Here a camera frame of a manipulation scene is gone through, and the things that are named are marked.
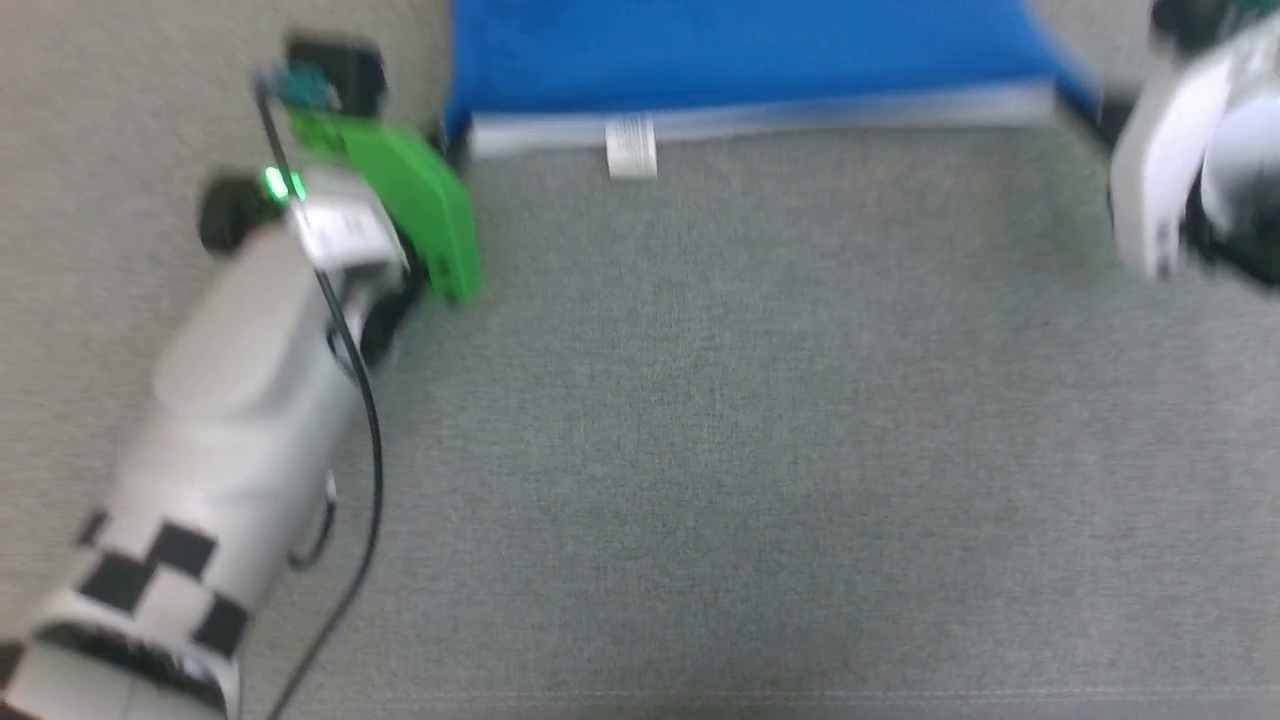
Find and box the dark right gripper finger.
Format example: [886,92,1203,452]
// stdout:
[1095,92,1136,153]

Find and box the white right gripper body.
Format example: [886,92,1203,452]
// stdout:
[1108,42,1243,283]

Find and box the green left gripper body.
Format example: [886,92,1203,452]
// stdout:
[197,110,483,308]

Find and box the blue garment with white trim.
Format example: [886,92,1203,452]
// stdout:
[442,0,1103,183]

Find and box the grey fabric sofa seat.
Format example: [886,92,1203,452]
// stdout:
[0,0,1280,720]

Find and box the black cable with teal plug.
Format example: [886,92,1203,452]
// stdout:
[250,62,386,720]

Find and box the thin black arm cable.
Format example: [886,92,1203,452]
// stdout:
[288,470,339,573]

